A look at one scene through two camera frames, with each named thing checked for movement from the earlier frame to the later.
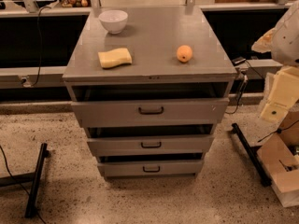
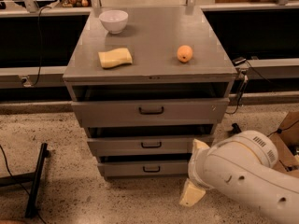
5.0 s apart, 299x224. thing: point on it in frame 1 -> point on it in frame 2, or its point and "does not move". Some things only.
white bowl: x=113 y=21 does not move
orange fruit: x=184 y=53 does not move
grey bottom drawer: x=148 y=169 does not move
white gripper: x=287 y=42 -> x=196 y=167
